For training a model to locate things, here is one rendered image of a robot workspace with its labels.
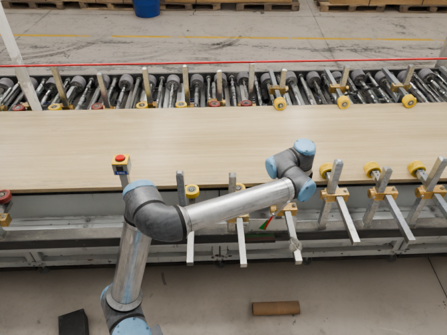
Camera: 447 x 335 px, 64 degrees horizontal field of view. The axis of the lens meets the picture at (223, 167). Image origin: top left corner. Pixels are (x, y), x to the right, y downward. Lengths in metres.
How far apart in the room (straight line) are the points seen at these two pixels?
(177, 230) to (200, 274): 1.55
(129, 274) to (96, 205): 0.87
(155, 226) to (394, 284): 2.07
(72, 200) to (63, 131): 0.53
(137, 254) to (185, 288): 1.29
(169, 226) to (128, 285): 0.44
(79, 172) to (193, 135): 0.71
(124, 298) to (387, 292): 1.86
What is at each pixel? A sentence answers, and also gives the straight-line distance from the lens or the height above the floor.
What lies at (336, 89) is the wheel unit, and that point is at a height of 0.96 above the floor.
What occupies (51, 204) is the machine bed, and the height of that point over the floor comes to 0.72.
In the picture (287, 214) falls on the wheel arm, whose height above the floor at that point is 0.86.
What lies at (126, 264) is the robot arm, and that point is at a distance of 1.41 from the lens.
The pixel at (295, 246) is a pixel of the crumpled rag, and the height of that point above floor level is 0.87.
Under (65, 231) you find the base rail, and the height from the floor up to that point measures 0.70.
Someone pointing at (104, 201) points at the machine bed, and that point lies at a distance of 2.19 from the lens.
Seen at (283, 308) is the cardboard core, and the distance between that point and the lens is 2.48.
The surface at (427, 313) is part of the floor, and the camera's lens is 2.85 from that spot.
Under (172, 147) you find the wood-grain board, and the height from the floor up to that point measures 0.90.
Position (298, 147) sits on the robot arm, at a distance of 1.47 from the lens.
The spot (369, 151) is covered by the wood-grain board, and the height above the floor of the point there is 0.90.
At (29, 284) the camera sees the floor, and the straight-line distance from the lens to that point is 2.95.
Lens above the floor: 2.25
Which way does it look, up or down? 41 degrees down
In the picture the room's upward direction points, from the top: straight up
